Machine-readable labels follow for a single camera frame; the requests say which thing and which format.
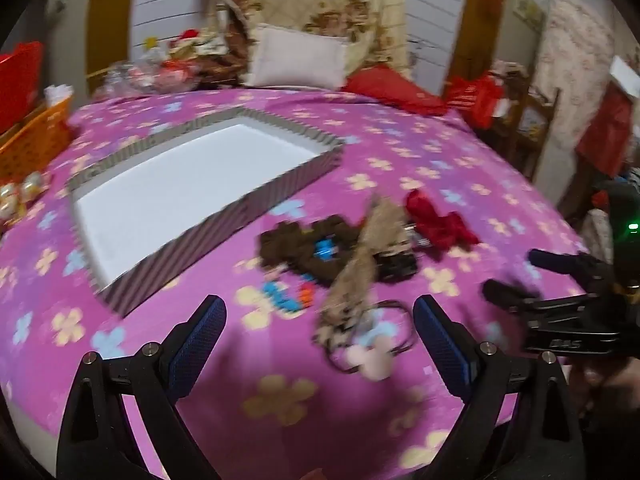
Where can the pile of snack packets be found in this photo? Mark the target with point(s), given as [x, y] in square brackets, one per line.
[160, 70]

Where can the orange plastic basket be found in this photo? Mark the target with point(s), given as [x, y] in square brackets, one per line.
[35, 140]

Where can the brown patterned blanket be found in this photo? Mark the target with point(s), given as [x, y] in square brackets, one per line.
[227, 45]

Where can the red gift bag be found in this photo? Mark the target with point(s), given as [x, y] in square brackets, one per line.
[475, 95]

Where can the red pillow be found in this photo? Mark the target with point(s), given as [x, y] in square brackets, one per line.
[390, 87]

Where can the wooden chair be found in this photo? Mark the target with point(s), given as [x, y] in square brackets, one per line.
[530, 125]

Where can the white plastic bag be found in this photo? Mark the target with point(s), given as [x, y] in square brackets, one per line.
[57, 95]

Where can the leopard print hair bow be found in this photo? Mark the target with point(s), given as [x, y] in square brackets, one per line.
[360, 260]

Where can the pale quilted cloth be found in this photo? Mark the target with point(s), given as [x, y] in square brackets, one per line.
[575, 50]

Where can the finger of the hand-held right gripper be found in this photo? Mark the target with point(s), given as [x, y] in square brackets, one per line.
[560, 260]
[510, 297]

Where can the striped box with white inside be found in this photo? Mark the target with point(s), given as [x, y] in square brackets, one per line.
[200, 185]

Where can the black hair clip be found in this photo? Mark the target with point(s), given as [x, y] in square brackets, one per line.
[395, 265]

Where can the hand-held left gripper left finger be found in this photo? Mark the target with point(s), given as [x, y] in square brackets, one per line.
[200, 340]

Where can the red velvet hair bow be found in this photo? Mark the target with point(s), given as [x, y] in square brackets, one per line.
[435, 220]

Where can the red hanging cloth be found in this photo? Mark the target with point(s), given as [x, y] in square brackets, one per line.
[607, 130]

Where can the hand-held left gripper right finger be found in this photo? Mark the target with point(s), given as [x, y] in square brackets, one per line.
[440, 340]

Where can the white pillow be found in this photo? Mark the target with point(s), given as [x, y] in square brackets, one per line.
[295, 60]

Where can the pink floral blanket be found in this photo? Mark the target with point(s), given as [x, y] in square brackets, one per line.
[450, 160]

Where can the red paper bag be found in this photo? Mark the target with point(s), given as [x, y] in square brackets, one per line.
[20, 85]

